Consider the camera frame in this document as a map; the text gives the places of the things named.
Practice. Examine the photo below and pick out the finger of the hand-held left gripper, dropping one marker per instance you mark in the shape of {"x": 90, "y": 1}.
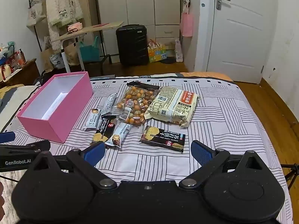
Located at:
{"x": 35, "y": 145}
{"x": 7, "y": 137}

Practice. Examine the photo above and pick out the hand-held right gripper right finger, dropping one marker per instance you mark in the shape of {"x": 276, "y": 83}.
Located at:
{"x": 200, "y": 154}

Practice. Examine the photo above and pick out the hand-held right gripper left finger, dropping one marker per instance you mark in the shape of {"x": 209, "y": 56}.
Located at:
{"x": 95, "y": 153}

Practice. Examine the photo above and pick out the black cracker packet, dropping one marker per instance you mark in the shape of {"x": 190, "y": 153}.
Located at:
{"x": 104, "y": 127}
{"x": 163, "y": 139}

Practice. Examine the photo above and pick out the small grey snack bar packet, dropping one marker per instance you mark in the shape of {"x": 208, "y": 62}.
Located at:
{"x": 92, "y": 120}
{"x": 119, "y": 134}
{"x": 108, "y": 103}

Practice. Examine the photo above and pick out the pink cardboard box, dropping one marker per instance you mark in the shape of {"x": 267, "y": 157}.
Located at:
{"x": 77, "y": 113}

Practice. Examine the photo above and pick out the beige noodle packet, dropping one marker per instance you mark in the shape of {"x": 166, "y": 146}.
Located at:
{"x": 172, "y": 107}

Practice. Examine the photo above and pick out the grey fluffy cloth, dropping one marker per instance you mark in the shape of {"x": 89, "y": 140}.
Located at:
{"x": 10, "y": 177}

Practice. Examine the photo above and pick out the grey white striped quilt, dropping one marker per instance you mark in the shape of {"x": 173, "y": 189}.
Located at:
{"x": 14, "y": 98}

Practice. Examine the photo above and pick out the white paper sheet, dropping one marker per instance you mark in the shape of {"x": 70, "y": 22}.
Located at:
{"x": 56, "y": 105}

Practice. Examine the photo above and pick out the striped white bedsheet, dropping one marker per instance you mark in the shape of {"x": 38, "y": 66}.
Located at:
{"x": 233, "y": 121}

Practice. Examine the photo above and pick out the white bag with red ribbon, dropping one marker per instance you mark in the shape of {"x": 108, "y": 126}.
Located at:
{"x": 5, "y": 71}

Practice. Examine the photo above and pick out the wooden nightstand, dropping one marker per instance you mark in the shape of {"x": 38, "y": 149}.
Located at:
{"x": 25, "y": 71}

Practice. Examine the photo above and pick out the red box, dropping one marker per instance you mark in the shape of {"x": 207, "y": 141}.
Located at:
{"x": 18, "y": 59}

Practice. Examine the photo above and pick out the orange striped sheet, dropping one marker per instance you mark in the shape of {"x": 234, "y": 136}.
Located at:
{"x": 208, "y": 75}

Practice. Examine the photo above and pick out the pale blue plastic bag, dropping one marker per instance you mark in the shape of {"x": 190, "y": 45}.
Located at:
{"x": 56, "y": 61}

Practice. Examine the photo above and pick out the brown paper bag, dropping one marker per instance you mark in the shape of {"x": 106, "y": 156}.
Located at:
{"x": 48, "y": 58}
{"x": 72, "y": 56}

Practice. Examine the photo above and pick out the black tripod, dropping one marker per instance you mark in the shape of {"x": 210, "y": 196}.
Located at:
{"x": 292, "y": 172}

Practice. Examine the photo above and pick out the teal shopping bag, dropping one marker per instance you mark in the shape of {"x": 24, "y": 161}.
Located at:
{"x": 90, "y": 51}

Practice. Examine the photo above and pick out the white patterned bag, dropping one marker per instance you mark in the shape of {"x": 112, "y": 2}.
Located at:
{"x": 178, "y": 51}

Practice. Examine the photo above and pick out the colourful gift bag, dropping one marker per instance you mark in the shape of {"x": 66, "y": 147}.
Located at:
{"x": 158, "y": 52}

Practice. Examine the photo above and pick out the black suitcase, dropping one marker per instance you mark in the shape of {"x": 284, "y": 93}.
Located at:
{"x": 132, "y": 44}

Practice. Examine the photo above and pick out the wooden rolling side table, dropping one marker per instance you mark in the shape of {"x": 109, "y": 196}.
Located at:
{"x": 93, "y": 29}

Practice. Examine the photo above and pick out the pink pouch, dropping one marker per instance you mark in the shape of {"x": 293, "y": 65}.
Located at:
{"x": 75, "y": 26}

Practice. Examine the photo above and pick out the white tote bag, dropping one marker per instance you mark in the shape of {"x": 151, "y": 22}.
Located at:
{"x": 35, "y": 14}

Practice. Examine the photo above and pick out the red booklet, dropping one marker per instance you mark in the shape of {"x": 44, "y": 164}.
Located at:
{"x": 101, "y": 25}

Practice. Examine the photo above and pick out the pink hanging bag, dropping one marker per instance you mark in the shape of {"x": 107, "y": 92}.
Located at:
{"x": 187, "y": 24}

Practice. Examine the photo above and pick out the white fluffy coat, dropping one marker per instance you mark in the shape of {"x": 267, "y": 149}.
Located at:
{"x": 62, "y": 7}

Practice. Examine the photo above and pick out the white wardrobe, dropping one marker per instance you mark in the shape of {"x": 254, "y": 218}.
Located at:
{"x": 140, "y": 2}

